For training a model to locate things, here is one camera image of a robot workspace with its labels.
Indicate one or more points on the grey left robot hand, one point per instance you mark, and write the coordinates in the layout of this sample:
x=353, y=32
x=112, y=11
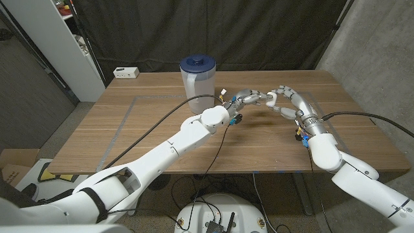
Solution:
x=241, y=97

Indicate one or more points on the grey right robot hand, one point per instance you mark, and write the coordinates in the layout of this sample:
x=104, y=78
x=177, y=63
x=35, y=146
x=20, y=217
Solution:
x=304, y=106

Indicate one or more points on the white AirPods case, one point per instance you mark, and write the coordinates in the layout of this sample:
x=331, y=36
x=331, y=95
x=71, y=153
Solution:
x=271, y=99

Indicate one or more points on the frosted pitcher with blue lid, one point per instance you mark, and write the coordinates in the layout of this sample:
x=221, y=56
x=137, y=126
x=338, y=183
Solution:
x=202, y=81

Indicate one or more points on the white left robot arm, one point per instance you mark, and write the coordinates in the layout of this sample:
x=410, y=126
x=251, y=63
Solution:
x=161, y=155

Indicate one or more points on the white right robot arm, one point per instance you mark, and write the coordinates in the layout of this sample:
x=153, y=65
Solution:
x=355, y=181

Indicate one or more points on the black backdrop curtain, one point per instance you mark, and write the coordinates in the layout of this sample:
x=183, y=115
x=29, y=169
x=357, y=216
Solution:
x=258, y=32

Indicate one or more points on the black backdrop stand pole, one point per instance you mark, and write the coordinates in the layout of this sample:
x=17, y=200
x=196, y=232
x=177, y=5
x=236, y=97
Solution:
x=336, y=28
x=83, y=32

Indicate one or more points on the grey table leg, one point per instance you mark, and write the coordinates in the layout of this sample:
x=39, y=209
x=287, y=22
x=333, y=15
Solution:
x=302, y=194

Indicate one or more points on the white power strip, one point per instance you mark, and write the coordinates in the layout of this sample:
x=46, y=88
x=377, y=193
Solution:
x=126, y=72

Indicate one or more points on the black round floor fan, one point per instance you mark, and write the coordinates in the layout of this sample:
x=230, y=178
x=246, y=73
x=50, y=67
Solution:
x=160, y=182

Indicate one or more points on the white robot torso base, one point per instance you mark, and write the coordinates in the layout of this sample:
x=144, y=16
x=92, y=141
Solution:
x=200, y=213

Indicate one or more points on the black torso antenna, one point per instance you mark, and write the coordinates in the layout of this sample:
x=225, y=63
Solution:
x=230, y=223

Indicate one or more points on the black torso computer module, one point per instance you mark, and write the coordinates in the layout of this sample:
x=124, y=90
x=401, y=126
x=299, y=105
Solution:
x=215, y=228

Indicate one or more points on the white table leg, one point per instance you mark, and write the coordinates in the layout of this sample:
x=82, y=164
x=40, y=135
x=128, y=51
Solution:
x=132, y=211

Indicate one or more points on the white shelf cabinet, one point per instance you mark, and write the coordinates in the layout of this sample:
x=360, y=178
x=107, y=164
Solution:
x=58, y=42

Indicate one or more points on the red shelf item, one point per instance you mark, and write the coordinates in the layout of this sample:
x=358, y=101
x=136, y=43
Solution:
x=64, y=11

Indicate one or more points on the white yellow black floor base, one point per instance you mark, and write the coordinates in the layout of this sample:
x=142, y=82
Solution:
x=30, y=176

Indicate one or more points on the plain cardboard box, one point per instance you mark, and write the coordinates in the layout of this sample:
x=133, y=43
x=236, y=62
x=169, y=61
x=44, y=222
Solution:
x=22, y=155

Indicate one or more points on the printed cardboard box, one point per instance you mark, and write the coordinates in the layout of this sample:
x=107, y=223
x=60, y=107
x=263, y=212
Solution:
x=11, y=174

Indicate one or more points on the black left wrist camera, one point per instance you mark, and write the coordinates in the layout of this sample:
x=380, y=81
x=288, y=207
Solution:
x=236, y=119

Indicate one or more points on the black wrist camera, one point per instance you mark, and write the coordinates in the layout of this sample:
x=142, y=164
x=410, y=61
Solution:
x=300, y=137
x=236, y=119

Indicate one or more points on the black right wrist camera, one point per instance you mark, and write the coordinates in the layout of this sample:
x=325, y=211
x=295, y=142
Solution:
x=300, y=137

